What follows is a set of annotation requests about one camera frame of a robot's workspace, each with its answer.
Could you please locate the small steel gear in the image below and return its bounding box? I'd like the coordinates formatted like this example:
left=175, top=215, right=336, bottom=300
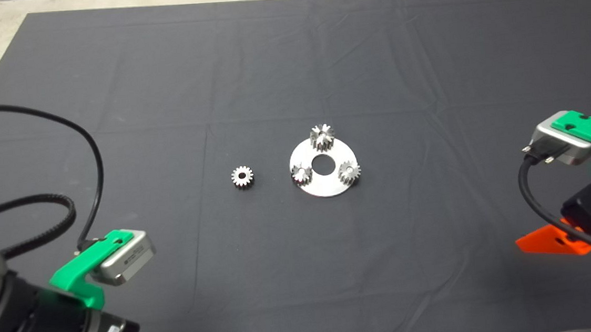
left=337, top=160, right=363, bottom=187
left=230, top=165, right=256, bottom=190
left=291, top=162, right=314, bottom=186

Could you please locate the large tall steel gear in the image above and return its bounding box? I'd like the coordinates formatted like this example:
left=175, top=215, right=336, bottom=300
left=309, top=123, right=337, bottom=154

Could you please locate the dark grey table cloth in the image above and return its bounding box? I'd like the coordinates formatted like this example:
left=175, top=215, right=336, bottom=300
left=0, top=0, right=591, bottom=332

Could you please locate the round metal plate with pins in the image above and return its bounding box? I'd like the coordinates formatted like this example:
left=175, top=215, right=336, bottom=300
left=287, top=133, right=362, bottom=200

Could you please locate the black right camera cable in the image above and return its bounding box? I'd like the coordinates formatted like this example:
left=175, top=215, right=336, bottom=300
left=516, top=142, right=591, bottom=271

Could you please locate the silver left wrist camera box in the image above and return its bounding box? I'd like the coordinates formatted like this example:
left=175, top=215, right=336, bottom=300
left=86, top=229, right=157, bottom=288

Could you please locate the green left camera mount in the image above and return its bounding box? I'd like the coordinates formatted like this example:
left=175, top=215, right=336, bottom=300
left=45, top=229, right=139, bottom=314

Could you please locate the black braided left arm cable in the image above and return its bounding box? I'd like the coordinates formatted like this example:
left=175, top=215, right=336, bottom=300
left=0, top=192, right=80, bottom=260

